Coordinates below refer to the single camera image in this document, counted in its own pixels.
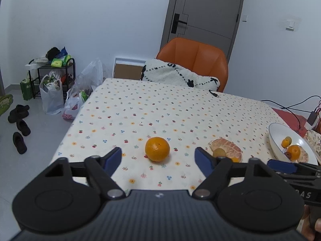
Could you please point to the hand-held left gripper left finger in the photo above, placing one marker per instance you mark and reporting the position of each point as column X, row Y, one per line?
column 112, row 159

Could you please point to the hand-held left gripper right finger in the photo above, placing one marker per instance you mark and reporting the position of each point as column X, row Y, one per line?
column 204, row 159

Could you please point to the white cushion with black pattern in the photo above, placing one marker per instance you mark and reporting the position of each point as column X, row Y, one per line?
column 165, row 74

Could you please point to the white framed cork board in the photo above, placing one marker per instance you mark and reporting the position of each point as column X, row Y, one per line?
column 128, row 71

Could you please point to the small tangerine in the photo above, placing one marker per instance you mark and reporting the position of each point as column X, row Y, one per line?
column 235, row 159
column 285, row 143

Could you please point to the clear plastic bag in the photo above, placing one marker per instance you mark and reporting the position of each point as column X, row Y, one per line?
column 91, row 75

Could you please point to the black slipper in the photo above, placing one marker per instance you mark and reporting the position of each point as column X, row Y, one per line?
column 19, row 143
column 17, row 113
column 23, row 128

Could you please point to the white bowl with blue rim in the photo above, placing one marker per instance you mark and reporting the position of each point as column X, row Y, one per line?
column 275, row 136

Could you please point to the small white wall switch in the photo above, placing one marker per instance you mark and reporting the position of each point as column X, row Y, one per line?
column 245, row 17

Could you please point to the green and blue packets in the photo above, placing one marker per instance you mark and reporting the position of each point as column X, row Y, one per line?
column 60, row 60

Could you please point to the black shoe rack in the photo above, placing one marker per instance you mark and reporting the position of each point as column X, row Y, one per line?
column 69, row 75

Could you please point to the white and red plastic bag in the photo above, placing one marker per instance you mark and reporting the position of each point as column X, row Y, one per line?
column 71, row 106

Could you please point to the large orange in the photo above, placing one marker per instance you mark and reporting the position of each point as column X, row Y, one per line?
column 294, row 151
column 157, row 148

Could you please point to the patterned tissue box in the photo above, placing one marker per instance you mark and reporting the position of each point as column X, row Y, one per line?
column 314, row 143

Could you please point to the black cloth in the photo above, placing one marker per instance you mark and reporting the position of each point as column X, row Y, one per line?
column 52, row 52

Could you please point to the grey door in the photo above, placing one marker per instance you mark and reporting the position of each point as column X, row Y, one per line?
column 208, row 5

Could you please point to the green slipper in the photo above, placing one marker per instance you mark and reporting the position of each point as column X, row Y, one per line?
column 5, row 104

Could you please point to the red table mat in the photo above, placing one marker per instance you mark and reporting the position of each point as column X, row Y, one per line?
column 288, row 118

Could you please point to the small maroon fruit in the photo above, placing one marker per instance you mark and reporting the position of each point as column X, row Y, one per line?
column 288, row 155

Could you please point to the person's right hand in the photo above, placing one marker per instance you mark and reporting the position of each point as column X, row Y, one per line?
column 309, row 233

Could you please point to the white paper bundle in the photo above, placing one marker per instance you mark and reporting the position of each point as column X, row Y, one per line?
column 36, row 61

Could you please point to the orange chair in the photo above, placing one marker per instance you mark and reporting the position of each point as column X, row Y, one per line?
column 200, row 55

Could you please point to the peeled pomelo piece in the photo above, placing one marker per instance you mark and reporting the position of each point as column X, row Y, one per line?
column 304, row 155
column 225, row 144

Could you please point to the brown kiwi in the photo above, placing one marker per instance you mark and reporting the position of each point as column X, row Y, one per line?
column 289, row 139
column 219, row 152

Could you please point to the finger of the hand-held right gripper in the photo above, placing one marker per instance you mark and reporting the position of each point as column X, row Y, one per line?
column 282, row 166
column 296, row 177

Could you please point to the green box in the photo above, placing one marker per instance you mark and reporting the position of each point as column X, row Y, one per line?
column 25, row 87

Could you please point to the white light switch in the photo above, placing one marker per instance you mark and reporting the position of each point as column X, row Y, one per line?
column 290, row 24

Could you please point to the black and white charger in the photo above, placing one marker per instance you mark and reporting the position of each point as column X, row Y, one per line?
column 311, row 119

